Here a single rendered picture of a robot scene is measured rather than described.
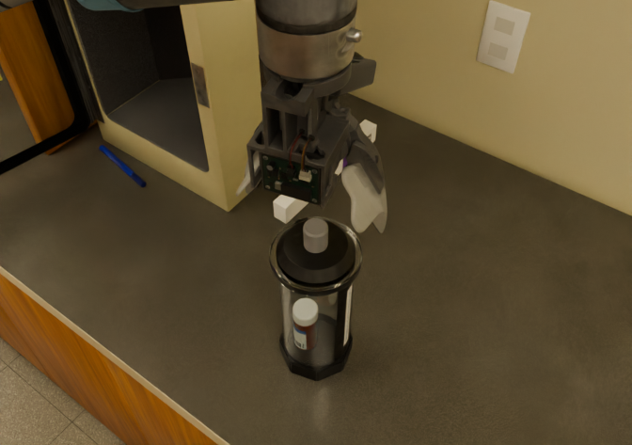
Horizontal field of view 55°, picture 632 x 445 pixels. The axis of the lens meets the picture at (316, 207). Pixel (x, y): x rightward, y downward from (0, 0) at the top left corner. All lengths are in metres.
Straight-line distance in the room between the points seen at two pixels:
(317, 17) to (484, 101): 0.77
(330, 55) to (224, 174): 0.56
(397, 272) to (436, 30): 0.44
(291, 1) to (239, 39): 0.47
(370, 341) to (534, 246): 0.33
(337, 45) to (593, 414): 0.64
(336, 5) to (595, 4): 0.64
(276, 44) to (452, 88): 0.76
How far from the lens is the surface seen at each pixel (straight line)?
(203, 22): 0.83
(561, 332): 0.98
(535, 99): 1.13
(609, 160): 1.16
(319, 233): 0.67
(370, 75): 0.60
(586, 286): 1.04
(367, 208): 0.58
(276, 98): 0.47
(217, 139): 0.94
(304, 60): 0.46
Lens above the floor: 1.72
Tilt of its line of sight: 48 degrees down
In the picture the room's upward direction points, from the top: straight up
